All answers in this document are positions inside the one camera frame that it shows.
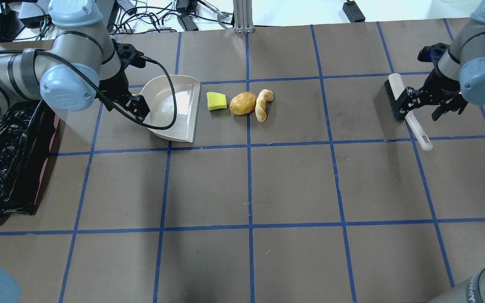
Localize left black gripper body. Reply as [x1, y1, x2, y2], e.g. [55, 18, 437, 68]
[99, 69, 132, 111]

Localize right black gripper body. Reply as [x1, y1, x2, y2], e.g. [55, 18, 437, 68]
[424, 67, 460, 101]

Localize beige hand brush black bristles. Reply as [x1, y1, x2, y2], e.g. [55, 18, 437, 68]
[384, 73, 433, 151]

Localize beige plastic dustpan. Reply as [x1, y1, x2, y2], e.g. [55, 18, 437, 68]
[140, 74, 201, 143]

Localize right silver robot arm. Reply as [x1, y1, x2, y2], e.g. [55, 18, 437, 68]
[384, 0, 485, 303]

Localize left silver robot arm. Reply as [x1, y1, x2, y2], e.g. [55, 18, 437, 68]
[0, 0, 149, 121]

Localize black bag lined bin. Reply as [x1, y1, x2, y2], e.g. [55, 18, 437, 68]
[0, 101, 56, 223]

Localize yellow green sponge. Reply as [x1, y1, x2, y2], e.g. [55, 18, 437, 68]
[206, 92, 227, 111]

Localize black power adapter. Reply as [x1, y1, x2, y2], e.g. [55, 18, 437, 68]
[342, 0, 365, 23]

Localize brown potato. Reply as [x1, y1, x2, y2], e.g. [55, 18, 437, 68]
[229, 91, 258, 115]

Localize twisted bread roll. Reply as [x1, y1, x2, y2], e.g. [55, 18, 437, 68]
[254, 89, 274, 122]

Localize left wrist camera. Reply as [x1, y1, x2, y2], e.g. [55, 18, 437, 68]
[112, 40, 146, 70]

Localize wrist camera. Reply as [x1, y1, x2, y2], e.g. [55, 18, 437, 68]
[112, 40, 146, 70]
[417, 43, 450, 63]

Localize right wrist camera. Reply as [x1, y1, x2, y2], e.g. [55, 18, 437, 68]
[417, 43, 450, 63]

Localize aluminium frame post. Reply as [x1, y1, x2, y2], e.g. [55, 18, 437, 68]
[233, 0, 255, 33]

